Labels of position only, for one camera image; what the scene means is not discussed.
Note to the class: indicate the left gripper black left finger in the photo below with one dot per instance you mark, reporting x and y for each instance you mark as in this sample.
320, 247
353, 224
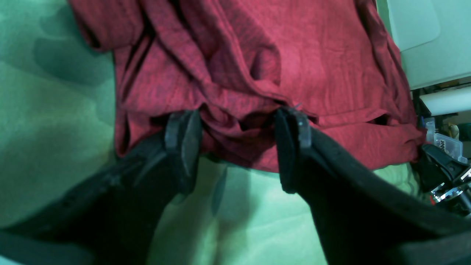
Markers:
110, 218

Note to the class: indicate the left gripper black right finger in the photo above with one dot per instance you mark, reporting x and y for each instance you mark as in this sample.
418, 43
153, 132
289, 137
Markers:
361, 219

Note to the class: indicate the red long-sleeve T-shirt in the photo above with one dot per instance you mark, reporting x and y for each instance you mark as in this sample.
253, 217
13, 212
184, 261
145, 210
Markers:
237, 61

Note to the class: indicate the orange black clamp bottom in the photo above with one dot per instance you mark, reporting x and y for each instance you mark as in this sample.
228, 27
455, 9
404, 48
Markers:
443, 178

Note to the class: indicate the green table cloth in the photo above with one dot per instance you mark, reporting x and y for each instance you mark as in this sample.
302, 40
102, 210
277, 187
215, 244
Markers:
58, 117

